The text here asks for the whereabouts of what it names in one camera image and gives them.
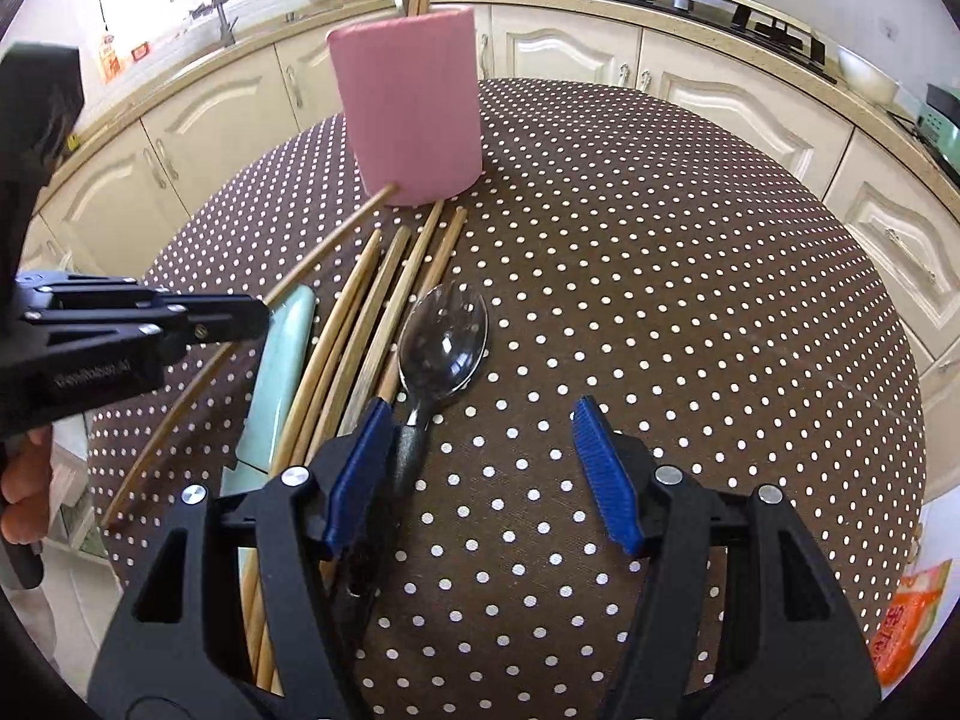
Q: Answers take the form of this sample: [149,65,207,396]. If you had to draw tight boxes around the wooden chopstick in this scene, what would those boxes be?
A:
[349,201,445,425]
[255,225,412,695]
[240,229,383,691]
[373,208,467,402]
[100,184,396,530]

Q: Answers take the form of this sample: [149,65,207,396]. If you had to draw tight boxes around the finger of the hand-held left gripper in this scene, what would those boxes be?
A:
[15,274,271,372]

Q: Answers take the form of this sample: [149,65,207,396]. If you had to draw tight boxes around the pink cup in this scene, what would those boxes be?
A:
[327,4,482,207]

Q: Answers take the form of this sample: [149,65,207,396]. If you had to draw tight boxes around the brown polka-dot tablecloth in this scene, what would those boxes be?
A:
[86,77,927,720]

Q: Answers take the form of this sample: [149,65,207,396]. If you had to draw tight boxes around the person's left hand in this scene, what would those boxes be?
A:
[0,426,55,545]

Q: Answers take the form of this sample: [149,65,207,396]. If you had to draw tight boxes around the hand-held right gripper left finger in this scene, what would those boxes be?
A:
[86,397,398,720]

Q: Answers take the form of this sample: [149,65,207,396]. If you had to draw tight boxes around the green electric cooker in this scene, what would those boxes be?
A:
[913,82,960,166]

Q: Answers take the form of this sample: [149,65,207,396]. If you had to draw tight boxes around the metal sink faucet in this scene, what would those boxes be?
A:
[171,0,238,46]

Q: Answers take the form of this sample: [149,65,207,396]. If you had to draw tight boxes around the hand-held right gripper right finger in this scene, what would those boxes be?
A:
[572,396,884,720]

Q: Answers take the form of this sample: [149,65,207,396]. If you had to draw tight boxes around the spoon with black handle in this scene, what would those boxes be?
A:
[388,281,490,500]

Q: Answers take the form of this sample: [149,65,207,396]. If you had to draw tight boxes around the black gas stove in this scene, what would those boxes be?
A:
[510,0,839,85]

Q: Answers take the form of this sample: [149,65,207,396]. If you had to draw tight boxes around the orange snack packet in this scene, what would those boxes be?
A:
[870,559,953,687]

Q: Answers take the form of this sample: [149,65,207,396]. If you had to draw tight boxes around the cream lower kitchen cabinets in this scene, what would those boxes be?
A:
[22,4,960,421]

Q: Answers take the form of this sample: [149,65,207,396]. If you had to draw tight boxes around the light blue knife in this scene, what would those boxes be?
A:
[220,283,317,500]

